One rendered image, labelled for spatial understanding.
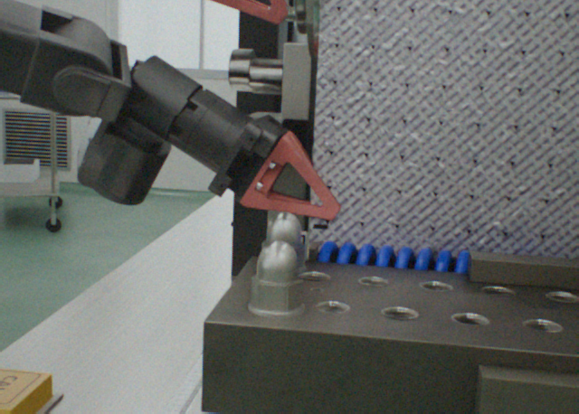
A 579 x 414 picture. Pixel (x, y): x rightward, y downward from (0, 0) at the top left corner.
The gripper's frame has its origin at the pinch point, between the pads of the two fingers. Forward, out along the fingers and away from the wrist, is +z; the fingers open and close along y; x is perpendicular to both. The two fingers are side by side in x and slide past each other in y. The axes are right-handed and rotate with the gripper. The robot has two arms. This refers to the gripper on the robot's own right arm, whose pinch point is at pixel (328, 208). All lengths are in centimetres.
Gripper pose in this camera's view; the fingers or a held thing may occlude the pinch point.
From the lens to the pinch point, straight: 63.9
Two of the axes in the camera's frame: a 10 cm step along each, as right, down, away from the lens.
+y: -1.4, 1.7, -9.8
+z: 8.4, 5.5, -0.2
